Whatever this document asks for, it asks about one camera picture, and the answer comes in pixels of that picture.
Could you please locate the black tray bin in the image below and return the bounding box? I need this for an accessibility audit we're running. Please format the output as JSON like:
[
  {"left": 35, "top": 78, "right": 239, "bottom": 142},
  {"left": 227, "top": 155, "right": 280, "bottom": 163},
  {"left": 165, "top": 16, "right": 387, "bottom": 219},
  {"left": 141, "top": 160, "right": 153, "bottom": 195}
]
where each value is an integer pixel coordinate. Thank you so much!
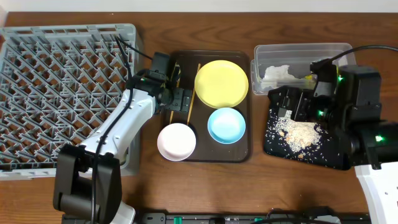
[{"left": 263, "top": 86, "right": 351, "bottom": 170}]

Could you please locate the dark brown serving tray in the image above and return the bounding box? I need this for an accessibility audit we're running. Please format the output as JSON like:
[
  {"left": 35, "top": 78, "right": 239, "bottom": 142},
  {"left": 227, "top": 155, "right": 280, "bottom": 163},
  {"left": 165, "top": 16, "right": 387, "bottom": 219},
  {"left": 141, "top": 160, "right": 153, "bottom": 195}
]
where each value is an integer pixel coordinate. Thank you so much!
[{"left": 161, "top": 50, "right": 252, "bottom": 163}]

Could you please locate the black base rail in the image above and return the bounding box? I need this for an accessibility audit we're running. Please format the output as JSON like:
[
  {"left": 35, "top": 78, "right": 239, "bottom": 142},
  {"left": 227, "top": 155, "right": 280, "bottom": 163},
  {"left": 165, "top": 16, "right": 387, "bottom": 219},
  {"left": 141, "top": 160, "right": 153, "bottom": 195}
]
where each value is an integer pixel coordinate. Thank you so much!
[{"left": 61, "top": 207, "right": 371, "bottom": 224}]

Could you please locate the pink bowl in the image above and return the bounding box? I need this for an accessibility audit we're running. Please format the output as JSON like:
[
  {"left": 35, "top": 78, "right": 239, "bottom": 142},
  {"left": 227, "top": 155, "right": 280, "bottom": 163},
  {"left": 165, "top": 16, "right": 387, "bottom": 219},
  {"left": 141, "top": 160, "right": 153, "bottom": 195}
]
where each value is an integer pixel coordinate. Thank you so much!
[{"left": 157, "top": 123, "right": 197, "bottom": 161}]

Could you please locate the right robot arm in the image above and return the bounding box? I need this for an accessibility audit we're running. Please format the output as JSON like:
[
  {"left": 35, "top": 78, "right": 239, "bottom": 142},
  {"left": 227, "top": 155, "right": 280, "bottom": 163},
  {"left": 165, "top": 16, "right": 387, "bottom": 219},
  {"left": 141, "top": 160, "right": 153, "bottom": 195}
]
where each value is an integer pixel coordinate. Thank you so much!
[{"left": 268, "top": 63, "right": 397, "bottom": 223}]

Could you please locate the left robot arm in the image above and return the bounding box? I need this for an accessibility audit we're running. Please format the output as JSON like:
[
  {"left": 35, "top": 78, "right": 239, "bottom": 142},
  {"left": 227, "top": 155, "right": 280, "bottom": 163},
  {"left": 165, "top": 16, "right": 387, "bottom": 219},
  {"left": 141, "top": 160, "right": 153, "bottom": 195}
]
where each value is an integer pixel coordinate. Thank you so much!
[{"left": 53, "top": 66, "right": 192, "bottom": 223}]

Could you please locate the light blue bowl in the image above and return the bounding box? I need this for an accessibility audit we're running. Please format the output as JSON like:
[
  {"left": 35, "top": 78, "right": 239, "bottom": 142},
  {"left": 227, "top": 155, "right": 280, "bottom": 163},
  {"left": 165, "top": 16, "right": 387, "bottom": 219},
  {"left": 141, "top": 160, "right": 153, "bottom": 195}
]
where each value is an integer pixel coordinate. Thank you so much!
[{"left": 207, "top": 108, "right": 246, "bottom": 144}]

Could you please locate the grey dishwasher rack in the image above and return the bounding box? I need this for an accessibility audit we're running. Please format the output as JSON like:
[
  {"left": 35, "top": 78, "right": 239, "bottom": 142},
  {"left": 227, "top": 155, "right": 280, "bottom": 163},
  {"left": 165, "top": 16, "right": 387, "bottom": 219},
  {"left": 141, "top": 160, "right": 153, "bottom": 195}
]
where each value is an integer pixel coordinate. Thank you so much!
[{"left": 1, "top": 24, "right": 144, "bottom": 180}]

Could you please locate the yellow plate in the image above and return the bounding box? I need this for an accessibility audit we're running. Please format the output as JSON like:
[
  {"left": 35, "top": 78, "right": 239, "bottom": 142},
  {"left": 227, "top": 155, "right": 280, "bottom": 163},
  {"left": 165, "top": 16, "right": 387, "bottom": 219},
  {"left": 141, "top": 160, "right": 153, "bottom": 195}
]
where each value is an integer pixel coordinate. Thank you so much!
[{"left": 194, "top": 60, "right": 249, "bottom": 109}]

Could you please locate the white napkin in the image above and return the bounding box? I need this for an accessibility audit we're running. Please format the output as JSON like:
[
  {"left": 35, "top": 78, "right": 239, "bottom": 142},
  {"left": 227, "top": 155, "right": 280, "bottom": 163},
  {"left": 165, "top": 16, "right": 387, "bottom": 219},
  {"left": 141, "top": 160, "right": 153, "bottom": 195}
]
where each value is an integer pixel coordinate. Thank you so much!
[{"left": 261, "top": 65, "right": 310, "bottom": 88}]

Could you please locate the clear plastic bin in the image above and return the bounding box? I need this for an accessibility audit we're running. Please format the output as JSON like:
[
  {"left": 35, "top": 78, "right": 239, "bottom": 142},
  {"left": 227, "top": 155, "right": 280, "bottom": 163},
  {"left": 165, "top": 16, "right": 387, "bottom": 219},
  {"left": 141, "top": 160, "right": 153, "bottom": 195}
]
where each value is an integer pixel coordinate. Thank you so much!
[{"left": 251, "top": 43, "right": 352, "bottom": 95}]

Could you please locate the food scraps rice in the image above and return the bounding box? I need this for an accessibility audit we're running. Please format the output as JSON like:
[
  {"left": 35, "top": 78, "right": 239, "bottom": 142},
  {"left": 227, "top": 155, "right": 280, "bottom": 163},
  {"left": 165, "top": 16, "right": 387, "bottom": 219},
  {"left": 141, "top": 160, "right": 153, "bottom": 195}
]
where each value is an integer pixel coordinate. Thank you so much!
[{"left": 263, "top": 109, "right": 342, "bottom": 167}]

